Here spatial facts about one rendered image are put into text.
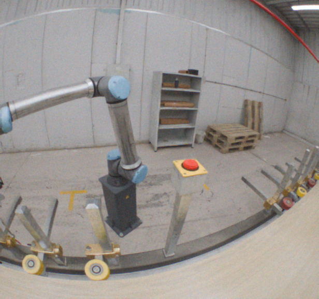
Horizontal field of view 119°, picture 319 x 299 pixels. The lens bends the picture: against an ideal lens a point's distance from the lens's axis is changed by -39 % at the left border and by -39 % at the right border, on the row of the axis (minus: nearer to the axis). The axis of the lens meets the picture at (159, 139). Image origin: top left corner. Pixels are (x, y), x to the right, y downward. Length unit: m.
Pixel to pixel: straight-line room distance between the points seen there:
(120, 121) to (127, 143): 0.15
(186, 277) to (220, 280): 0.11
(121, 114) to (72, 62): 2.39
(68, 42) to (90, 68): 0.71
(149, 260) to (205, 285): 0.32
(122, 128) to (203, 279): 0.78
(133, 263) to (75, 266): 0.27
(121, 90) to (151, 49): 2.46
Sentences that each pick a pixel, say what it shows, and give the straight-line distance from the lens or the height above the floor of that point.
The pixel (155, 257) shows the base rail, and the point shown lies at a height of 0.70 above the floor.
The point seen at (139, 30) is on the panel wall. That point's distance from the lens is 3.20.
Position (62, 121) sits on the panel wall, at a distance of 3.24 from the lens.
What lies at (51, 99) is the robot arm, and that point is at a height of 1.34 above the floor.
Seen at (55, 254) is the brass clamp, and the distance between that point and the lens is 0.71.
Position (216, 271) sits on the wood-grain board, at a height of 0.90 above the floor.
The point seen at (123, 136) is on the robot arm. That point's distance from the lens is 0.87.
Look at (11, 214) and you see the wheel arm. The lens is 0.94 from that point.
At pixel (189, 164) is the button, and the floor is 1.23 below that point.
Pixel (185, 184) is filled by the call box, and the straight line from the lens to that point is 0.38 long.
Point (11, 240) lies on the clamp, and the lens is 0.83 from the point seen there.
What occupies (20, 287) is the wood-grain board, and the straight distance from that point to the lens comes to 0.67.
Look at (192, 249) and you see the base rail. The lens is 0.84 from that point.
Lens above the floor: 1.43
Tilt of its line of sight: 23 degrees down
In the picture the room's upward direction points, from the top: 5 degrees clockwise
